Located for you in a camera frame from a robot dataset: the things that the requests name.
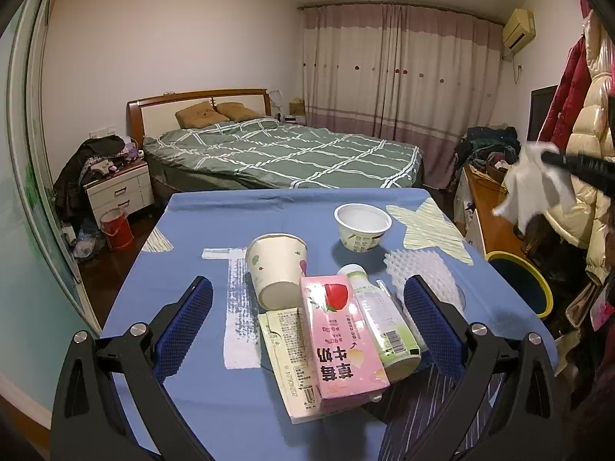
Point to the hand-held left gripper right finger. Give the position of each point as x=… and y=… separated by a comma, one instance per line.
x=432, y=326

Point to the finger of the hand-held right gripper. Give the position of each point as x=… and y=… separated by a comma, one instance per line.
x=586, y=165

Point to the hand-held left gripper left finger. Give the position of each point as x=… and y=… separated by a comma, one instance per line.
x=185, y=326

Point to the green and white bottle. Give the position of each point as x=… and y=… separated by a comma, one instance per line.
x=384, y=321

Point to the white tissue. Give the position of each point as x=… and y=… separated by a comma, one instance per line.
x=523, y=187

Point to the pink milk carton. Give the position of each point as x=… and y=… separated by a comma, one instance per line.
x=336, y=345

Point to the blue yellow-rimmed trash bin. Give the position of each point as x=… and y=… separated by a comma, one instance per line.
x=523, y=283

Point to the patterned paper cup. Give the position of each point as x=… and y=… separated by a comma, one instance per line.
x=276, y=264

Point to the cream puffer jacket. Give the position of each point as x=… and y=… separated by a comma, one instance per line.
x=591, y=129

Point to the white foam fruit net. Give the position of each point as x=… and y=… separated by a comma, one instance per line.
x=423, y=264

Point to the black television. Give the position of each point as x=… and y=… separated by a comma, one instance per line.
x=540, y=110

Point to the red coat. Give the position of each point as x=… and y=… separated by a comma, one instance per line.
x=571, y=86

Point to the black bag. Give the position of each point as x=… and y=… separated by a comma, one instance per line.
x=552, y=245

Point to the blue star-print tablecloth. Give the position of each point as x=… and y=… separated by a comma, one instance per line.
x=202, y=230

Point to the mixed clothes pile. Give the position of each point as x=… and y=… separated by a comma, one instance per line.
x=487, y=146

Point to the pale sachet packet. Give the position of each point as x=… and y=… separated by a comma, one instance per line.
x=283, y=355

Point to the wooden desk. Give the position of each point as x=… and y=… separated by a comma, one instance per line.
x=499, y=235

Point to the red bucket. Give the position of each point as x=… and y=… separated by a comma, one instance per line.
x=117, y=230

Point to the beige cloth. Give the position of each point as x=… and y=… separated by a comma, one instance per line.
x=581, y=302

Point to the pink floral bag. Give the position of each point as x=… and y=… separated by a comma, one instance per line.
x=603, y=312

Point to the white nightstand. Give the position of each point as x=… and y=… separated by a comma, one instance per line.
x=120, y=192

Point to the dark clothes pile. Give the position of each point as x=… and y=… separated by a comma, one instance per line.
x=77, y=168

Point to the green checked duvet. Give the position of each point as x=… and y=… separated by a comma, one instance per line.
x=288, y=153

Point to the brown pillow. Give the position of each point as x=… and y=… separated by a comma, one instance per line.
x=238, y=111
x=199, y=116

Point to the wooden bed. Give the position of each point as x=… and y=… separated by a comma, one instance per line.
x=163, y=115

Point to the pink and cream curtain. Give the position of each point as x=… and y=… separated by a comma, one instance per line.
x=384, y=81

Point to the sliding wardrobe door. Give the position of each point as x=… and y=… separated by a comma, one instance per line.
x=29, y=153

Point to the wall air conditioner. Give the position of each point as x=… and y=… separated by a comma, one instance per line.
x=519, y=29

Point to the white wall switch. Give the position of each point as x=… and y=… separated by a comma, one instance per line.
x=102, y=132

